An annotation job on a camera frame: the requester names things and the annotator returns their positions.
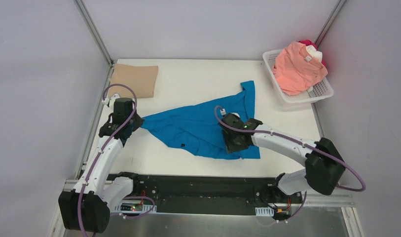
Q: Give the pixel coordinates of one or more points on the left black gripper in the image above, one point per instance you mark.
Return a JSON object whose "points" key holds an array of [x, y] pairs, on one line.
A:
{"points": [[132, 123]]}

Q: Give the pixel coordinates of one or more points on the aluminium frame rail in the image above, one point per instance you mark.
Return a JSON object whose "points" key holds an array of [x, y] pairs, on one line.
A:
{"points": [[85, 14], [330, 21]]}

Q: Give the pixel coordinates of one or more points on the blue t shirt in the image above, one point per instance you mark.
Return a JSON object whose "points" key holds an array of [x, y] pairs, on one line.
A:
{"points": [[196, 129]]}

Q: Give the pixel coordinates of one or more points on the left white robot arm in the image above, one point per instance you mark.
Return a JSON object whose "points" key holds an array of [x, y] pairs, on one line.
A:
{"points": [[87, 207]]}

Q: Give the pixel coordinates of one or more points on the white garment in basket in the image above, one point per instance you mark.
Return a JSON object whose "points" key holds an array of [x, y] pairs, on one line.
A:
{"points": [[317, 55]]}

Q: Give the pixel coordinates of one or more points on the aluminium frame rail left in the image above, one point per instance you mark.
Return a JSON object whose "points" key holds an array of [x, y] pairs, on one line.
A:
{"points": [[85, 14]]}

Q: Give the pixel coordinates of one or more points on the white plastic basket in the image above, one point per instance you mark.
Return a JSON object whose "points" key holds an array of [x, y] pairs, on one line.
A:
{"points": [[320, 91]]}

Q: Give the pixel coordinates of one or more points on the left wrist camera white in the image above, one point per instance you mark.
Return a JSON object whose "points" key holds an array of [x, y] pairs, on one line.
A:
{"points": [[109, 101]]}

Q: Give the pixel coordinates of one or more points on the aluminium frame rail right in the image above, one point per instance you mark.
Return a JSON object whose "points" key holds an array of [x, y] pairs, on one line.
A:
{"points": [[330, 21]]}

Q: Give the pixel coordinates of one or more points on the salmon pink t shirt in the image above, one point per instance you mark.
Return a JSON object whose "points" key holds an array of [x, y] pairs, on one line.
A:
{"points": [[296, 71]]}

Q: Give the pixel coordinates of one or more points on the magenta garment in basket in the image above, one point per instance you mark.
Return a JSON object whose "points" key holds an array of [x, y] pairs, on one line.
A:
{"points": [[307, 42]]}

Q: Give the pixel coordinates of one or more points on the folded beige t shirt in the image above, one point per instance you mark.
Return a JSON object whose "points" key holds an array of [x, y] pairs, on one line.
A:
{"points": [[141, 79]]}

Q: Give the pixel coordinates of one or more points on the left controller board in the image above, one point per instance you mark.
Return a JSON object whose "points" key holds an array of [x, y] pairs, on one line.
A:
{"points": [[134, 207]]}

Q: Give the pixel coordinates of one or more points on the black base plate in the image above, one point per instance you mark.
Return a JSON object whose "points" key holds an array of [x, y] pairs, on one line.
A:
{"points": [[208, 195]]}

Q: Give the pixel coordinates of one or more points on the controller board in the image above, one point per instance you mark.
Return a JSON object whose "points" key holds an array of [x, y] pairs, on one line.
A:
{"points": [[134, 207], [277, 214]]}

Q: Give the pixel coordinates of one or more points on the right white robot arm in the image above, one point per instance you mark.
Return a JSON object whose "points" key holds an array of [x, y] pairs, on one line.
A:
{"points": [[321, 161]]}

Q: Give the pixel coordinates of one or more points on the right controller board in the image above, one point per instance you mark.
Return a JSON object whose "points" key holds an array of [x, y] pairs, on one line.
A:
{"points": [[277, 214]]}

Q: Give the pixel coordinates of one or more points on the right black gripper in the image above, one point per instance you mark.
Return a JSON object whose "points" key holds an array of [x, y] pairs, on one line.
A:
{"points": [[233, 142]]}

